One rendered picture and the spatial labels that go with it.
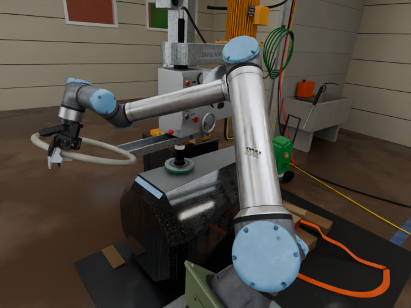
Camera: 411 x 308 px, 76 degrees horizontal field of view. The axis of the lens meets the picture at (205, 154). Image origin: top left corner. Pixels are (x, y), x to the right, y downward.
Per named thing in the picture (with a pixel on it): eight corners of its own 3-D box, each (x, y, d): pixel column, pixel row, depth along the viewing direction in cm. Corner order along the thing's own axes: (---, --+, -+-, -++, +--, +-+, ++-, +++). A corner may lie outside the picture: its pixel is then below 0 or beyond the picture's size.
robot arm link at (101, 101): (124, 102, 106) (102, 95, 111) (106, 85, 96) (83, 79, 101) (112, 121, 104) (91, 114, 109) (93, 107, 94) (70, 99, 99)
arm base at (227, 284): (269, 332, 79) (289, 305, 79) (243, 329, 66) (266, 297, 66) (229, 285, 92) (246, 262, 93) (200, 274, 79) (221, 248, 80)
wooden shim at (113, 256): (101, 250, 221) (101, 249, 221) (112, 245, 227) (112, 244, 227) (114, 269, 204) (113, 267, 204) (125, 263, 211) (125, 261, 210)
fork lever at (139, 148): (191, 130, 206) (192, 124, 205) (211, 136, 196) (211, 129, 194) (114, 151, 156) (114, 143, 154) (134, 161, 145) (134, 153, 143)
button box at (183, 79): (188, 120, 169) (189, 75, 158) (191, 121, 168) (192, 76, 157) (178, 123, 164) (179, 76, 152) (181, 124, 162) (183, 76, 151)
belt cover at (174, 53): (236, 64, 232) (238, 44, 226) (261, 67, 218) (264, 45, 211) (151, 69, 163) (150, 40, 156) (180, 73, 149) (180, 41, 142)
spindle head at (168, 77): (192, 124, 208) (194, 65, 190) (214, 131, 195) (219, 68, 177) (158, 134, 182) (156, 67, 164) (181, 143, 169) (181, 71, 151)
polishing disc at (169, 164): (159, 161, 194) (159, 160, 194) (185, 156, 205) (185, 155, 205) (172, 173, 178) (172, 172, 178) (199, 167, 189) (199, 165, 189)
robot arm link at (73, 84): (79, 78, 99) (62, 73, 103) (71, 110, 100) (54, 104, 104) (98, 85, 108) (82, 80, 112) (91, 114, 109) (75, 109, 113)
